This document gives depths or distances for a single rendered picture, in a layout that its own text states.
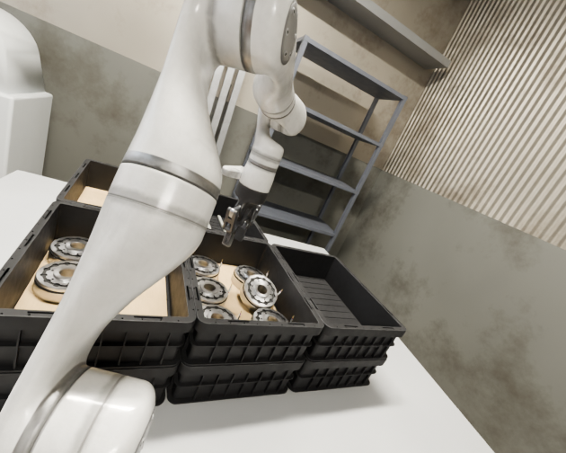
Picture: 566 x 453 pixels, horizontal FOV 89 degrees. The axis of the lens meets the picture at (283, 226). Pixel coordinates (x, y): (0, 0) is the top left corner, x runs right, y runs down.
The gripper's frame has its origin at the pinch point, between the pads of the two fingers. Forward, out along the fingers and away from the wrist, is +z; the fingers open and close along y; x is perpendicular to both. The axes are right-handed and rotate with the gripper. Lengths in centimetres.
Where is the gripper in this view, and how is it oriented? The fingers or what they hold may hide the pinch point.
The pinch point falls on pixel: (234, 237)
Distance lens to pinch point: 73.0
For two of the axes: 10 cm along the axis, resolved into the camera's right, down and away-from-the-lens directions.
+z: -3.9, 8.7, 3.1
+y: 3.3, -1.8, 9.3
